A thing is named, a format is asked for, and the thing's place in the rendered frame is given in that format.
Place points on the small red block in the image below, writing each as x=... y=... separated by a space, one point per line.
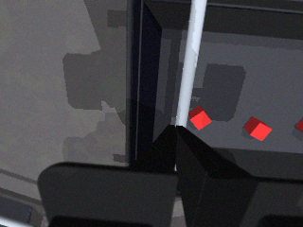
x=199 y=117
x=257 y=128
x=300 y=125

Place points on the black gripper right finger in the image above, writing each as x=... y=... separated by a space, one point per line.
x=218 y=193

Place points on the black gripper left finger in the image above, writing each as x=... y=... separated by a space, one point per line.
x=143 y=192

